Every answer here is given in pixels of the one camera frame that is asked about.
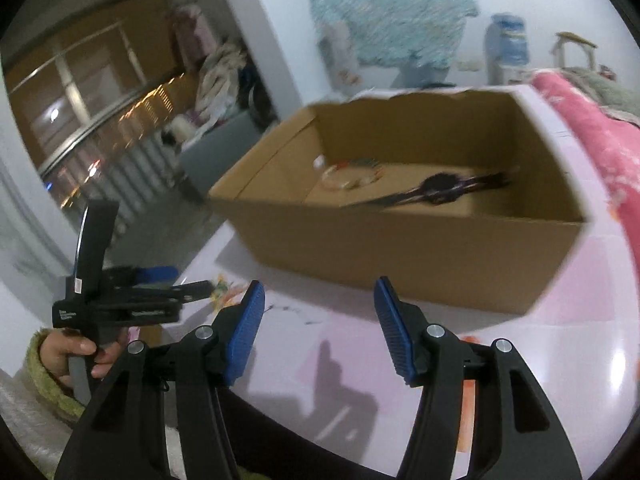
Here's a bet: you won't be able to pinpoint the teal patterned hanging cloth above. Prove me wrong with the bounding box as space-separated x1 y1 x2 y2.
302 0 481 68

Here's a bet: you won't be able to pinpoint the colourful bead bracelet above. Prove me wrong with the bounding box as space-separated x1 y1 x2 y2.
317 157 386 192

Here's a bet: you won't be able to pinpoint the grey blanket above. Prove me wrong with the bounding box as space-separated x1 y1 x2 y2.
565 67 640 123

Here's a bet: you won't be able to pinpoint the purple black smartwatch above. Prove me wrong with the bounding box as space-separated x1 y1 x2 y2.
350 170 516 211

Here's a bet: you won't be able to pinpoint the white hanging bag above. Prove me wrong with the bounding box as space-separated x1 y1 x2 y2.
320 22 361 83

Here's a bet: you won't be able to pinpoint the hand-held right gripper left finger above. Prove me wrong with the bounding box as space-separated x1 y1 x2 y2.
54 280 266 480

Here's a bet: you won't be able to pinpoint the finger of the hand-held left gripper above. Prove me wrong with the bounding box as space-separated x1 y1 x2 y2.
112 281 215 307
102 266 178 284

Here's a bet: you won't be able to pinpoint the pile of clothes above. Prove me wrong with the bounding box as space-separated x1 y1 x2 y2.
192 40 251 126

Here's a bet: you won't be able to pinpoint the wooden chair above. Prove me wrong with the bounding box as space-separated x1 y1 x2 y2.
550 31 598 71

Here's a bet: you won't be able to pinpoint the brown cardboard box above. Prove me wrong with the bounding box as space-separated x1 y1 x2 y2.
207 85 598 316

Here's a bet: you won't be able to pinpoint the blue water jug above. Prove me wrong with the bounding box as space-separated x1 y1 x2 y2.
485 12 530 86

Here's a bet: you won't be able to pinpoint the person's left hand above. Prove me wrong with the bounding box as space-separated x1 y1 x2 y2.
39 332 128 388

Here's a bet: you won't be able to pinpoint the pink floral blanket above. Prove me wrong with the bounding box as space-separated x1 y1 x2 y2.
530 70 640 251

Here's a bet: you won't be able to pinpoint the grey cabinet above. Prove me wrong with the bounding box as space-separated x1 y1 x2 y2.
177 110 266 191

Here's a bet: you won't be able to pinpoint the pink hanging clothes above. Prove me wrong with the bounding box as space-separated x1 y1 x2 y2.
170 5 221 66

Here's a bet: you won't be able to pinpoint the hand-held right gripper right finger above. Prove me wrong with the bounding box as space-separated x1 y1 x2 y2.
374 276 583 480

